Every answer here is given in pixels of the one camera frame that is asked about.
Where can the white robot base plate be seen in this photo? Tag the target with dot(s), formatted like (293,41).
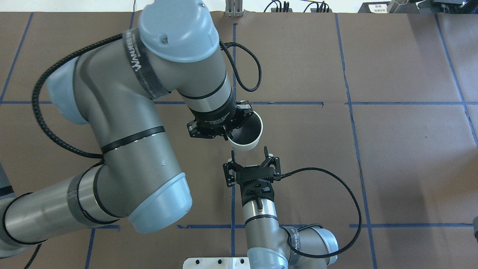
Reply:
(216,263)

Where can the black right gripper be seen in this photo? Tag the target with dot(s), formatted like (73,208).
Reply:
(228,175)

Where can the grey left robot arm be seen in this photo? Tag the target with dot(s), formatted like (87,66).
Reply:
(112,85)

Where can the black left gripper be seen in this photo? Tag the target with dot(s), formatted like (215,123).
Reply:
(216,119)

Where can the white ribbed HOME mug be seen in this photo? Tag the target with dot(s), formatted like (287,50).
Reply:
(247,136)

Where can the aluminium frame post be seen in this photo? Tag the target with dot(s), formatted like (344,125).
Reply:
(234,8)

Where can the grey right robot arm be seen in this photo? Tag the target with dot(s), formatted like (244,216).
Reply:
(269,245)

